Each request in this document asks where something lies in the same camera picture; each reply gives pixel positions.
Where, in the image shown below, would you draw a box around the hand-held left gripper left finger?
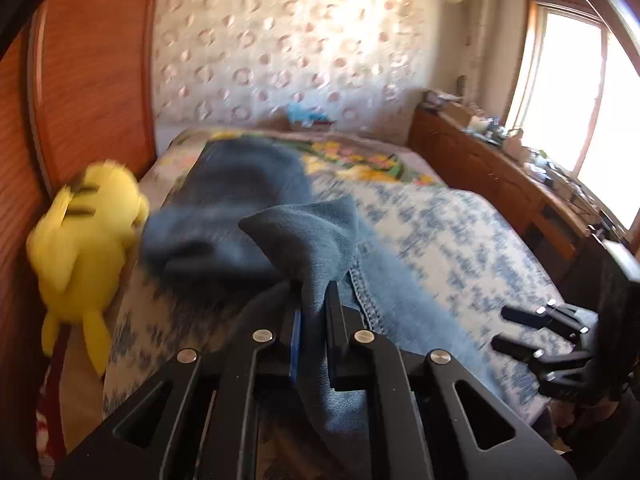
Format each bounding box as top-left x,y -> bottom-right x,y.
52,280 -> 303,480

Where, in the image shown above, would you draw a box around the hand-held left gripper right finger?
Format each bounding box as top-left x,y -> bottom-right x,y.
325,280 -> 576,480

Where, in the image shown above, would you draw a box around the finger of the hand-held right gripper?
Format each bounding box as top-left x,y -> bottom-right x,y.
501,300 -> 598,335
492,335 -> 596,400

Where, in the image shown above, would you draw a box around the light blue jeans pants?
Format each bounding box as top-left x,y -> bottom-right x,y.
239,195 -> 506,480

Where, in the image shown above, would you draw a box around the dark blue jeans pants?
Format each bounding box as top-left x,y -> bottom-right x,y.
140,137 -> 315,288

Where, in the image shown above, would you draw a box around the blue floral bedsheet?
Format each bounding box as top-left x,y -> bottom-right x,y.
102,129 -> 576,422

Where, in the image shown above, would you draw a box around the wooden cabinet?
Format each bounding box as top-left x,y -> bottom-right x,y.
407,105 -> 607,262

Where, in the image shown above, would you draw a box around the colourful floral blanket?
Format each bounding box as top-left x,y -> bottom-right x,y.
200,129 -> 442,187

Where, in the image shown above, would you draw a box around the plain cardboard box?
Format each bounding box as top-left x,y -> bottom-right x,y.
444,102 -> 477,127

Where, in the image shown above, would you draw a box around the window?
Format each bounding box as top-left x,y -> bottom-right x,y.
504,0 -> 640,232

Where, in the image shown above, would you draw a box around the yellow plush toy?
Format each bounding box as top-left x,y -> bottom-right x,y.
26,160 -> 150,378

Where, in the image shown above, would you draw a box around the blue plastic bag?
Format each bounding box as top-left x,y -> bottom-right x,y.
286,102 -> 326,125

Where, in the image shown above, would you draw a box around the red patterned cloth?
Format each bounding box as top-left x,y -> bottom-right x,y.
35,360 -> 68,466

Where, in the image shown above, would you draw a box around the beige patterned window curtain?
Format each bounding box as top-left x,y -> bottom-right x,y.
467,0 -> 502,107

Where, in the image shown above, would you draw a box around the sheer curtain with circles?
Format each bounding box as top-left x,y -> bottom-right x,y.
152,0 -> 452,132

